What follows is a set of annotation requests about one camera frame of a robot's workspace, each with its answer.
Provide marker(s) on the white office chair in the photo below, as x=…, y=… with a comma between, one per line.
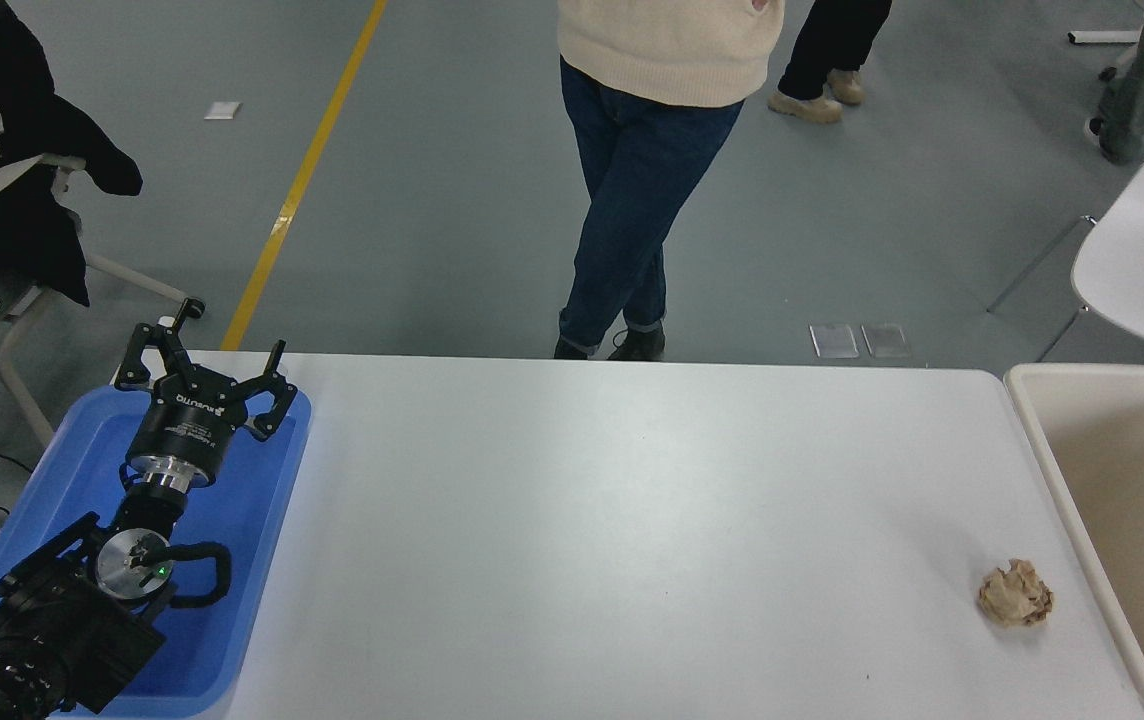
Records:
x=22, y=340

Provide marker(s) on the crumpled tan paper ball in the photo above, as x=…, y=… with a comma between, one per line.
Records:
x=1017, y=595

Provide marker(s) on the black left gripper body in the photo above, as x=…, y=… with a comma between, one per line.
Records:
x=182, y=423

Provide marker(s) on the large pale bin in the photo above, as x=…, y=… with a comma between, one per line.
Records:
x=1112, y=520

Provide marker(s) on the white paper scrap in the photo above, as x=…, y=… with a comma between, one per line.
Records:
x=222, y=109

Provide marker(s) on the clear rectangular floor plate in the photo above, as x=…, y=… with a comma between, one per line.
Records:
x=886, y=340
x=835, y=341

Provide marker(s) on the white bar on floor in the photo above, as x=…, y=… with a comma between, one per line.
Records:
x=1102, y=35

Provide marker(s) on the walking person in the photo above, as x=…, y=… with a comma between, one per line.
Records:
x=832, y=50

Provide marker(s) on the blue plastic tray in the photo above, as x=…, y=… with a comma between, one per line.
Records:
x=252, y=500

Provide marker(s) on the standing person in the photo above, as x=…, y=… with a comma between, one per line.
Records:
x=632, y=170

